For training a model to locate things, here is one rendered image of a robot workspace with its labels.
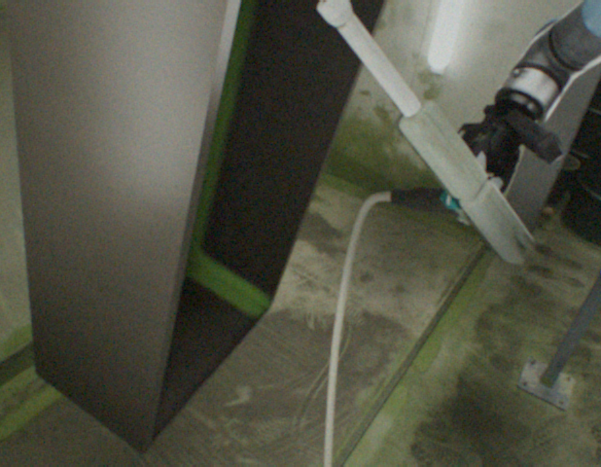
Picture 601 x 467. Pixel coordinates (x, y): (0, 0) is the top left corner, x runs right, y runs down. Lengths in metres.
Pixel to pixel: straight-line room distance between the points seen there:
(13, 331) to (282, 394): 0.98
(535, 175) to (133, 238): 2.29
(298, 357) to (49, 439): 0.92
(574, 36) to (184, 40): 0.55
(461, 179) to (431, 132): 0.08
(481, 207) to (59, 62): 0.62
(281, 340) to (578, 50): 1.63
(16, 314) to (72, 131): 1.30
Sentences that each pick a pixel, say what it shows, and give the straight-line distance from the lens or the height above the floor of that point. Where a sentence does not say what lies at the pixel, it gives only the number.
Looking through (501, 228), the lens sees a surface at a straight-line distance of 0.80.
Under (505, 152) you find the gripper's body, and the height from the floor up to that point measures 1.31.
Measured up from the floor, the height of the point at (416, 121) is 1.39.
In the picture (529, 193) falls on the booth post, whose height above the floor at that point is 0.42.
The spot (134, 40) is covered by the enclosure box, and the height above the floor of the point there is 1.43.
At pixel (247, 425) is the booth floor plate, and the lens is 1.93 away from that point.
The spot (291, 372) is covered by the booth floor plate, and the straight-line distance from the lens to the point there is 2.09.
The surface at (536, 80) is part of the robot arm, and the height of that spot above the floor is 1.40.
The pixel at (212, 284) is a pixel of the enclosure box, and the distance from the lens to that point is 1.73.
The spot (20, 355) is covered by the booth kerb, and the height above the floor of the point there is 0.14.
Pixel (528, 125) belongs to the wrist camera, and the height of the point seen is 1.36.
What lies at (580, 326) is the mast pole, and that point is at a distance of 2.23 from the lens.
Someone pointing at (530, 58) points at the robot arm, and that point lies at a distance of 0.94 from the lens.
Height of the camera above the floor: 1.63
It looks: 35 degrees down
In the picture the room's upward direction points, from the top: 7 degrees clockwise
